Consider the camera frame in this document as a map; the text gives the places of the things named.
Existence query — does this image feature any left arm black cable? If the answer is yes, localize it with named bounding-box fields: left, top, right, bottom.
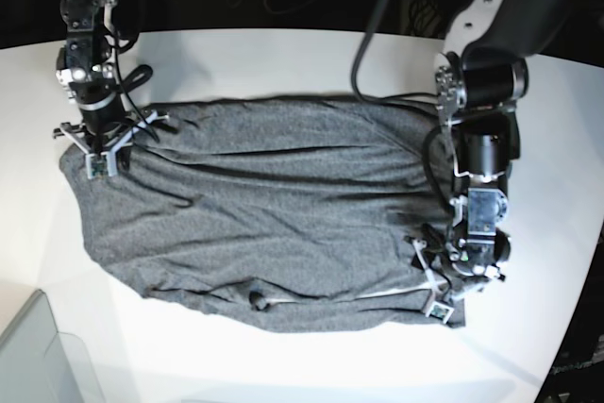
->
left=349, top=0, right=440, bottom=105

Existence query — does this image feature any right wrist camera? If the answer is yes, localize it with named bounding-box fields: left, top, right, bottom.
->
left=85, top=152, right=118, bottom=180

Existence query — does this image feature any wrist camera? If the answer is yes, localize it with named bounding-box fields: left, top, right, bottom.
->
left=424, top=300, right=455, bottom=325
left=85, top=152, right=118, bottom=180

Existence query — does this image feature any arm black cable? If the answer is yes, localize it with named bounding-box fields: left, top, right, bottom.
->
left=98, top=0, right=143, bottom=53
left=349, top=0, right=440, bottom=105

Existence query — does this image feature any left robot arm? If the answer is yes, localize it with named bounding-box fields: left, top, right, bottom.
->
left=411, top=0, right=579, bottom=322

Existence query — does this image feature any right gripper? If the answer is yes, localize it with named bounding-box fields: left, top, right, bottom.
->
left=52, top=64, right=169, bottom=165

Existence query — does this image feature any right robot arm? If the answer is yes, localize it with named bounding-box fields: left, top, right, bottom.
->
left=53, top=0, right=167, bottom=179

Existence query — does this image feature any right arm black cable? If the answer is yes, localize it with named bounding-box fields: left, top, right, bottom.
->
left=98, top=0, right=143, bottom=53

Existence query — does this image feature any grey t-shirt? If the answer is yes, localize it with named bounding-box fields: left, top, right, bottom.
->
left=59, top=99, right=445, bottom=333

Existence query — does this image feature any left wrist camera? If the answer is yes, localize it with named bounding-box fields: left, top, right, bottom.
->
left=424, top=300, right=455, bottom=325

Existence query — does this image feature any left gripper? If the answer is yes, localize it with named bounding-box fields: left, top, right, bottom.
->
left=408, top=227, right=508, bottom=312

